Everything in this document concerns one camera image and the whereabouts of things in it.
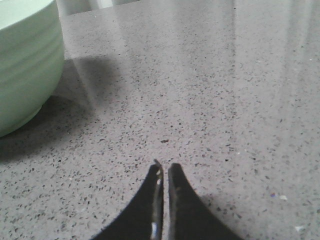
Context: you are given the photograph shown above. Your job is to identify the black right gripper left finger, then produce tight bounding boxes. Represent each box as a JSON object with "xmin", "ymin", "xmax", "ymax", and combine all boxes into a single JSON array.
[{"xmin": 93, "ymin": 160, "xmax": 164, "ymax": 240}]

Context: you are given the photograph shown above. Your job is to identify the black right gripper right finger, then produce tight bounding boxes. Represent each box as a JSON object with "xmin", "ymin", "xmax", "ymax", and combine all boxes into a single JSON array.
[{"xmin": 168, "ymin": 163, "xmax": 241, "ymax": 240}]

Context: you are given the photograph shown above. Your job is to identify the green ribbed bowl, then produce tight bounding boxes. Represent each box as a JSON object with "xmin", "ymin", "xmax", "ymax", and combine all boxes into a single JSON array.
[{"xmin": 0, "ymin": 0, "xmax": 65, "ymax": 136}]

